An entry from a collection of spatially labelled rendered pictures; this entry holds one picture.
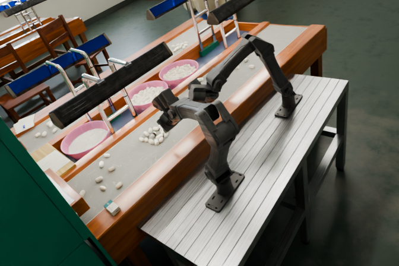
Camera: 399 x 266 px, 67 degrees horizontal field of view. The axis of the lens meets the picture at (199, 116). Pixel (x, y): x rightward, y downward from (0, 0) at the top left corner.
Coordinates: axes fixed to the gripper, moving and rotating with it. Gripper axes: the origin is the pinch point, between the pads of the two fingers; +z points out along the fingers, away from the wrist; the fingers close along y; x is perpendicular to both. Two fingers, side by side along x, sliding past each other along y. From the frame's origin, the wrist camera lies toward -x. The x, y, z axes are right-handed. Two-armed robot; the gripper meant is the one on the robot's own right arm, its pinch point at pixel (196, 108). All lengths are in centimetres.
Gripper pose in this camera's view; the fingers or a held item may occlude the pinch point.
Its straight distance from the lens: 149.8
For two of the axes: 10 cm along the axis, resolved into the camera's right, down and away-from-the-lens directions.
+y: -6.6, 5.6, -5.0
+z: -3.9, 3.1, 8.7
